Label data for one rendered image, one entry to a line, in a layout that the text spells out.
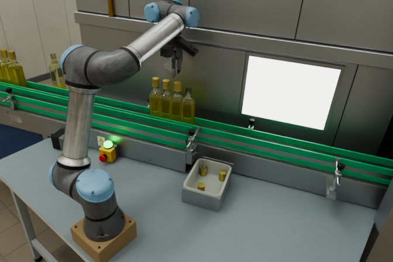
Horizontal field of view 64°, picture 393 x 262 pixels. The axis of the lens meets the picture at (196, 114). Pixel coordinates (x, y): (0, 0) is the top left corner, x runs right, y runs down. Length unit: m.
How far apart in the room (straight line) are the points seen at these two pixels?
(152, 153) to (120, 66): 0.69
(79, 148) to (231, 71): 0.79
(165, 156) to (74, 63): 0.70
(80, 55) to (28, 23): 3.37
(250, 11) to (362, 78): 0.57
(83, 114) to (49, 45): 3.50
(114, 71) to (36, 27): 3.51
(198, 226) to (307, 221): 0.47
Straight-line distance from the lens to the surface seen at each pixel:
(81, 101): 1.12
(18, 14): 4.37
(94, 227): 1.22
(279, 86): 1.54
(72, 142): 1.17
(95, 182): 1.13
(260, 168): 1.57
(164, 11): 1.29
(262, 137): 1.58
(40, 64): 4.60
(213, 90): 1.62
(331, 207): 1.59
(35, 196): 1.60
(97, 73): 1.02
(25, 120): 2.03
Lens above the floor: 1.79
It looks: 30 degrees down
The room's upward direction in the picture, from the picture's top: 3 degrees clockwise
